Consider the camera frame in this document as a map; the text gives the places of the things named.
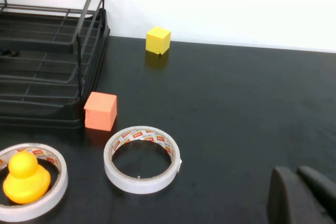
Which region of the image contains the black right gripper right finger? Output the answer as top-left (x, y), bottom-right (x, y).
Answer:
top-left (296, 165), bottom-right (336, 216)

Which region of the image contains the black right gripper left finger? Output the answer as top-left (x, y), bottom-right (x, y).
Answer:
top-left (267, 166), bottom-right (329, 224)

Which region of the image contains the white double-sided tape roll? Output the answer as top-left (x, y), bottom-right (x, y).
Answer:
top-left (103, 125), bottom-right (183, 195)
top-left (0, 143), bottom-right (69, 222)

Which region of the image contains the orange foam cube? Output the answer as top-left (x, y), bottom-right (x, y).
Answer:
top-left (83, 91), bottom-right (118, 132)

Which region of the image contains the yellow foam cube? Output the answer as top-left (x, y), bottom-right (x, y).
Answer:
top-left (145, 26), bottom-right (172, 56)

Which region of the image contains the yellow rubber duck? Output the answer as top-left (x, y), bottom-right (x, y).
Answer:
top-left (2, 151), bottom-right (51, 205)

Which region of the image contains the black wire dish rack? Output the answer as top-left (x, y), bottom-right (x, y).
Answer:
top-left (0, 0), bottom-right (106, 109)

